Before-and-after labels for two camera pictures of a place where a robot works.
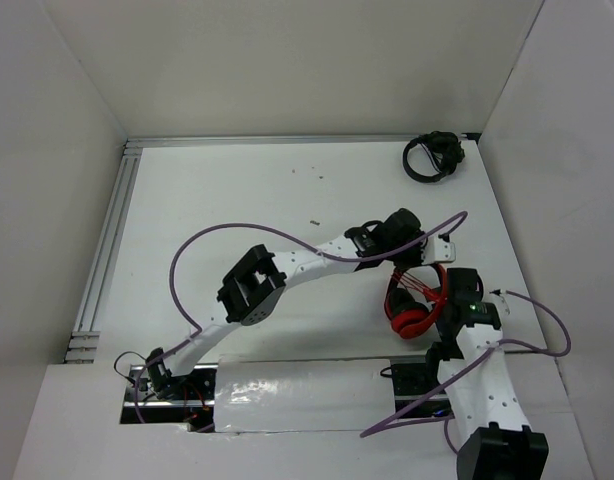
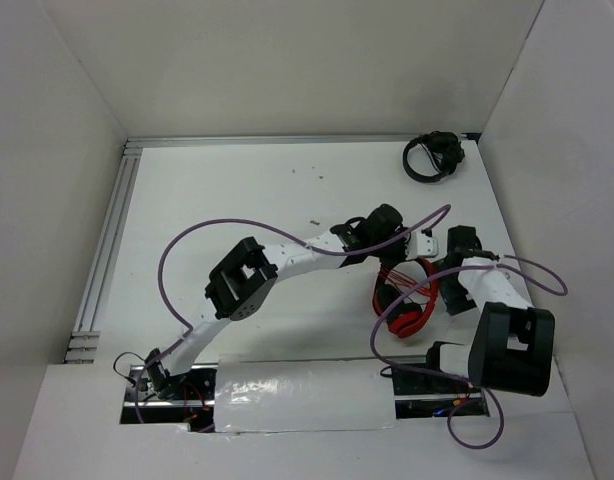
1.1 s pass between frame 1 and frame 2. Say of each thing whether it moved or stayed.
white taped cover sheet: stayed
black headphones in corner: stayed
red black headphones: moved
